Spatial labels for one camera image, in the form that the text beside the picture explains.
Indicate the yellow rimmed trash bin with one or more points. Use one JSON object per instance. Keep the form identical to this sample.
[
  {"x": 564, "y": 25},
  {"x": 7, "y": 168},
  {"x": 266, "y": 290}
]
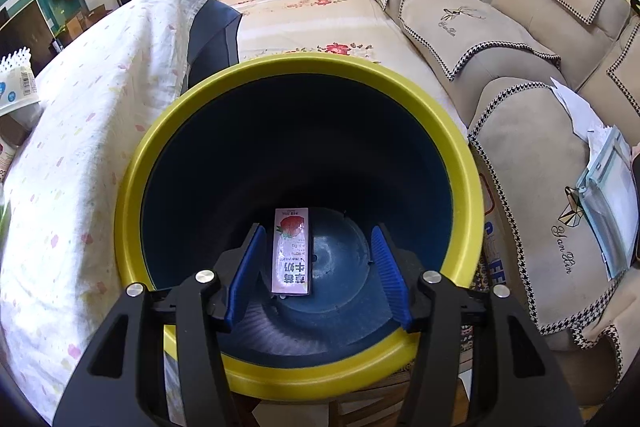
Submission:
[{"x": 301, "y": 158}]

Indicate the white paper sheets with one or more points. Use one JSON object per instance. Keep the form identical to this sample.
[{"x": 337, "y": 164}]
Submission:
[{"x": 586, "y": 123}]

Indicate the white blue paper bowl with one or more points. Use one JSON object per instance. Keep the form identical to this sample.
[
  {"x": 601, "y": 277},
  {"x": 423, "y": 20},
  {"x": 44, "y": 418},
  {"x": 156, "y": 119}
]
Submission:
[{"x": 17, "y": 82}]

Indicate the black television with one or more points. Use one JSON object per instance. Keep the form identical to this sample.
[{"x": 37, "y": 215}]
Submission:
[{"x": 27, "y": 28}]

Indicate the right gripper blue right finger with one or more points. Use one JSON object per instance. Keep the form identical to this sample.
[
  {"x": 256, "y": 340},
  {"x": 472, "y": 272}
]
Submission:
[{"x": 395, "y": 288}]

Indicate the beige sofa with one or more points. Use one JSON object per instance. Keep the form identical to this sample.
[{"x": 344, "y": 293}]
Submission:
[{"x": 495, "y": 58}]

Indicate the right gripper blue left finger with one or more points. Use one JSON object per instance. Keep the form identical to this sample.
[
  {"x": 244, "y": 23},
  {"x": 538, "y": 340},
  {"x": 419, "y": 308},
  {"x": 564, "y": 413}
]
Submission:
[{"x": 246, "y": 262}]

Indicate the floral floor mattress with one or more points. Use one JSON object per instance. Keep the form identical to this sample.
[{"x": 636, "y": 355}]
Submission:
[{"x": 356, "y": 28}]

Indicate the pink milk carton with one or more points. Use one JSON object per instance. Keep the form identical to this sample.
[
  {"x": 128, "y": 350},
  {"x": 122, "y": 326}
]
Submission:
[{"x": 290, "y": 269}]

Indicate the white dotted tablecloth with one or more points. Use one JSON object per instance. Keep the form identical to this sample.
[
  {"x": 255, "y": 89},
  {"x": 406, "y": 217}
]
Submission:
[{"x": 98, "y": 97}]

